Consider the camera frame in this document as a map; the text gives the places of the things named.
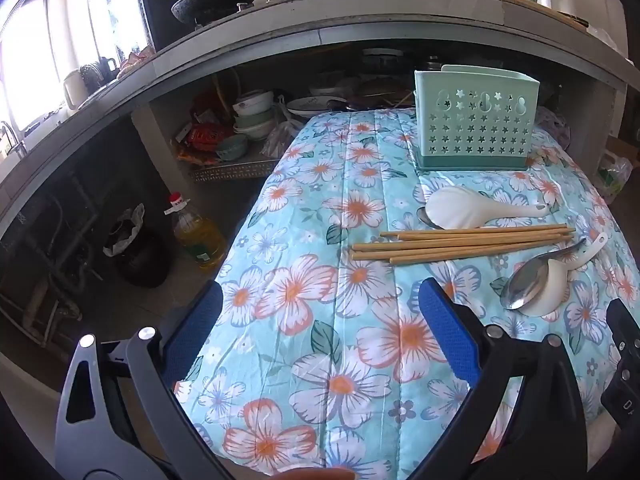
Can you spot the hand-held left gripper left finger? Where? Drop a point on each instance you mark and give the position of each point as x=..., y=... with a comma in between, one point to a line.
x=195, y=330

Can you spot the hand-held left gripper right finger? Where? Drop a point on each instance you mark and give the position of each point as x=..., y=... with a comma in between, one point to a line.
x=447, y=330

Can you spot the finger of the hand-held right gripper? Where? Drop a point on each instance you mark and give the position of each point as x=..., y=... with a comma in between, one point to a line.
x=622, y=325

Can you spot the white ceramic spoon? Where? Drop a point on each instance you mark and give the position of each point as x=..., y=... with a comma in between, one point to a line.
x=547, y=295

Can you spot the large metal spoon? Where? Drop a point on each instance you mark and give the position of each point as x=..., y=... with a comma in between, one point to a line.
x=525, y=282

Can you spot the bundle of wooden chopsticks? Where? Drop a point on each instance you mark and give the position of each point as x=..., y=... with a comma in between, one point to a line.
x=500, y=234

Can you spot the white rice paddle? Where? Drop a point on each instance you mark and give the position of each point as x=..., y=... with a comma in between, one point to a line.
x=465, y=207

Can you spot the green plastic utensil holder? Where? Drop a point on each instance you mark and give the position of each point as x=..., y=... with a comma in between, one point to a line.
x=475, y=130

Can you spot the person's left hand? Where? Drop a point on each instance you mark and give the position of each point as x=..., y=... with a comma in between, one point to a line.
x=315, y=475

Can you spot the black trash bin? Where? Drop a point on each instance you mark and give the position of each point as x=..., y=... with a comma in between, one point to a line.
x=140, y=260

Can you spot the cooking oil bottle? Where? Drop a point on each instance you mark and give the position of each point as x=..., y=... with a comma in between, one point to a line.
x=197, y=235

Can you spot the printed plastic bag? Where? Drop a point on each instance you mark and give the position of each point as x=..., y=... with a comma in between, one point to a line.
x=612, y=172

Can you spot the sink drain pipe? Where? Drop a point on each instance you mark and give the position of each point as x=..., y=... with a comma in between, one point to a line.
x=35, y=310

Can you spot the floral blanket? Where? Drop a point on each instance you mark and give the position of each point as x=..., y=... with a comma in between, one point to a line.
x=350, y=185

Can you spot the cardboard box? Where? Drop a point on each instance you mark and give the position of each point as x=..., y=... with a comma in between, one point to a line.
x=625, y=147

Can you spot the green bowl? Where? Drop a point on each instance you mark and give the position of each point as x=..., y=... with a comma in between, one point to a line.
x=232, y=147

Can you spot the red snack packets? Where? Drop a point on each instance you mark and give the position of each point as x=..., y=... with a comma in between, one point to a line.
x=205, y=135

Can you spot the purple plastic bag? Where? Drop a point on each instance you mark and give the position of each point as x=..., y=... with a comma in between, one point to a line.
x=552, y=127

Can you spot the crumpled clear plastic bag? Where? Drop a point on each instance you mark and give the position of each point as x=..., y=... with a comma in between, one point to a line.
x=280, y=135

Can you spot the stack of white bowls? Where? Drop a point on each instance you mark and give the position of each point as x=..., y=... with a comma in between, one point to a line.
x=255, y=120

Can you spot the brown pan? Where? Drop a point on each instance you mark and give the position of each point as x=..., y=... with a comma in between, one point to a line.
x=375, y=92

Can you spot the white plate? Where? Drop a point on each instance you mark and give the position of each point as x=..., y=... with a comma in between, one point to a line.
x=312, y=105

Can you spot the white mug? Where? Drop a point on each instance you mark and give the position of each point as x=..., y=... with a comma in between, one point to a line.
x=75, y=87

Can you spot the metal faucet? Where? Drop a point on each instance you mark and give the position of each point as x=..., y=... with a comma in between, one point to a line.
x=10, y=132

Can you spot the dark mug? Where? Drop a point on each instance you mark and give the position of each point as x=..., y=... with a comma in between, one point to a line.
x=97, y=74

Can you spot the colourful snack packets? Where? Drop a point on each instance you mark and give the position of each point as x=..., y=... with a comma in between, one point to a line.
x=134, y=60

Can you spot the steel pots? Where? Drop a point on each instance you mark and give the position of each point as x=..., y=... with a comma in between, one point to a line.
x=382, y=57

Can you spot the black panel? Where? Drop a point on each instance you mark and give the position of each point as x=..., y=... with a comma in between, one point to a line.
x=155, y=5

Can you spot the concrete kitchen counter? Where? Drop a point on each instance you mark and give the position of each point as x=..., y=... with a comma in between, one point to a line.
x=400, y=5

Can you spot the window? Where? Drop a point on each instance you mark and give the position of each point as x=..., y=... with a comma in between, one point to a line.
x=30, y=45

